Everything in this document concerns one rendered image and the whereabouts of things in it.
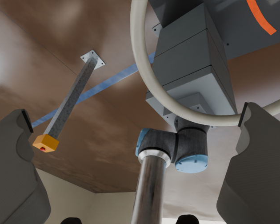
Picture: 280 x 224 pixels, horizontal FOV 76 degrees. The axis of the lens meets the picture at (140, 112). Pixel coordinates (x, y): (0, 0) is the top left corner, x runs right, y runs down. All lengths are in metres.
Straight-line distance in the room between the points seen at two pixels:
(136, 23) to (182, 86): 0.62
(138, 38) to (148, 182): 0.53
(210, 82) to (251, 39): 0.97
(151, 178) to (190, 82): 0.50
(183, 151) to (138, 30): 0.61
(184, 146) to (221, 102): 0.34
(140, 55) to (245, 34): 1.48
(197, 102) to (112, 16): 1.16
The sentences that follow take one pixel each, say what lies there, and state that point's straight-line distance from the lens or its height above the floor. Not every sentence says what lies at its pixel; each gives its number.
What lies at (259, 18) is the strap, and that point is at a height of 0.02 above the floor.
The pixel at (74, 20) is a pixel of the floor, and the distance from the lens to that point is 1.95.
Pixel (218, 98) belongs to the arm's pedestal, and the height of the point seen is 0.85.
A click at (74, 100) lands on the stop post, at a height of 0.61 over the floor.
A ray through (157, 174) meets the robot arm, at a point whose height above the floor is 1.30.
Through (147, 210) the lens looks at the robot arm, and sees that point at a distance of 0.69.
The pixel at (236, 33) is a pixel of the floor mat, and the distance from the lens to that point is 1.80.
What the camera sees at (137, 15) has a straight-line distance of 0.39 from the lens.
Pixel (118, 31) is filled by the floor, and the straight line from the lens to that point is 1.83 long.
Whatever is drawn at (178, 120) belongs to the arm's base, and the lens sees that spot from 0.98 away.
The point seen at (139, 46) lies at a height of 1.23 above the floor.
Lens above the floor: 1.56
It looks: 38 degrees down
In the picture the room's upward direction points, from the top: 167 degrees counter-clockwise
